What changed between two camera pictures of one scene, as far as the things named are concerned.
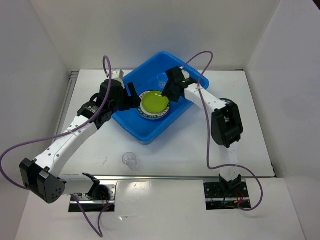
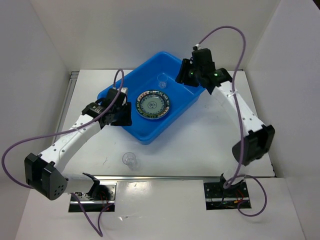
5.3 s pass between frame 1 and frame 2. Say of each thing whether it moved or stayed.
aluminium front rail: stayed
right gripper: moved
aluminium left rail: stayed
